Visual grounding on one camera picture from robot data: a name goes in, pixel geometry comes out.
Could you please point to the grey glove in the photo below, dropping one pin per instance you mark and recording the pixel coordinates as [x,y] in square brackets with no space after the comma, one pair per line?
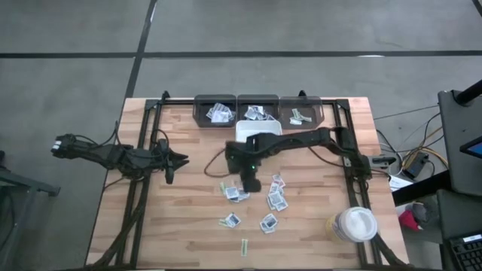
[420,211]

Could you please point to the black floor stand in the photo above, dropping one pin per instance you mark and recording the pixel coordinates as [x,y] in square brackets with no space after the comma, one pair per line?
[22,184]

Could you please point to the white plastic bin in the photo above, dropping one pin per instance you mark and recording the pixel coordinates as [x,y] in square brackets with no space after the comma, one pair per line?
[260,127]

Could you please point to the black pole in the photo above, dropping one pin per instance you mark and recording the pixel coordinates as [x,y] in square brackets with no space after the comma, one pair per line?
[468,92]

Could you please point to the grey metal bracket plate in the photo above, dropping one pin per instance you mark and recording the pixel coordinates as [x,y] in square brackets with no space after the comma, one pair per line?
[347,162]

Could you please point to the blue screen tablet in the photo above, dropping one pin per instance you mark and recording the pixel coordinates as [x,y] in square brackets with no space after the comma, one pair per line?
[472,147]

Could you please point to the disinfecting wipes canister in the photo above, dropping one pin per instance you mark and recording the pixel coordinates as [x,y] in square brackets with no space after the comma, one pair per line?
[354,224]

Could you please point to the blue striped bandage packet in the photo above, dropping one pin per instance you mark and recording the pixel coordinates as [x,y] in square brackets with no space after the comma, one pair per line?
[222,107]
[211,112]
[231,113]
[221,117]

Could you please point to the black keyboard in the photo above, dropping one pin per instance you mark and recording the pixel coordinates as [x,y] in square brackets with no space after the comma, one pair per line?
[467,254]

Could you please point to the dark side desk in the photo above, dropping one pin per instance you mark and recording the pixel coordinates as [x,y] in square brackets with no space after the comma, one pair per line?
[455,124]

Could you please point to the green print packet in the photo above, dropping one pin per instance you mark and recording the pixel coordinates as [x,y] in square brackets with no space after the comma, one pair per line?
[223,223]
[294,122]
[222,187]
[244,247]
[297,113]
[306,118]

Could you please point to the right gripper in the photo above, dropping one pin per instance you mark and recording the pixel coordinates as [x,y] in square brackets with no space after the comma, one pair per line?
[251,171]

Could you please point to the grey translucent plastic bin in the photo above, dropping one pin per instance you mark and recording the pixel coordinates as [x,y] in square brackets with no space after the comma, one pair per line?
[316,105]
[260,99]
[201,113]

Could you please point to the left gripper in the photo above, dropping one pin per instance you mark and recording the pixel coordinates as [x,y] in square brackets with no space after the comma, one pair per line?
[163,158]

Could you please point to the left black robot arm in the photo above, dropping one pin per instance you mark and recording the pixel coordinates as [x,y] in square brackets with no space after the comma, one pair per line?
[105,154]

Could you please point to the black power adapter box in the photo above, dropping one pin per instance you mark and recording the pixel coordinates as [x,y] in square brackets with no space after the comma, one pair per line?
[415,165]

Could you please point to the white paper sheet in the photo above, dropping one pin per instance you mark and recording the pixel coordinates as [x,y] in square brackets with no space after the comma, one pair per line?
[399,182]

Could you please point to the red cloth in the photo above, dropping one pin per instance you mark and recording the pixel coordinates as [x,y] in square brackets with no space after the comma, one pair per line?
[408,221]

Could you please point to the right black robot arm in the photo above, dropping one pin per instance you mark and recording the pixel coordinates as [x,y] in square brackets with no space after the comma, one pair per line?
[293,139]

